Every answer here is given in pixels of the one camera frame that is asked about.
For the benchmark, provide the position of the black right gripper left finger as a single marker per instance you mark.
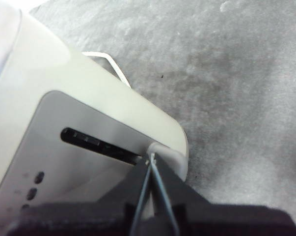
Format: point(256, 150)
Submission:
point(93, 218)

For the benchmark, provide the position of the cream two-slot toaster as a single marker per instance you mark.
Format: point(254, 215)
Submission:
point(64, 81)

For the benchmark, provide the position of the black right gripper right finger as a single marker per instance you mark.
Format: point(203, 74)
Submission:
point(211, 218)

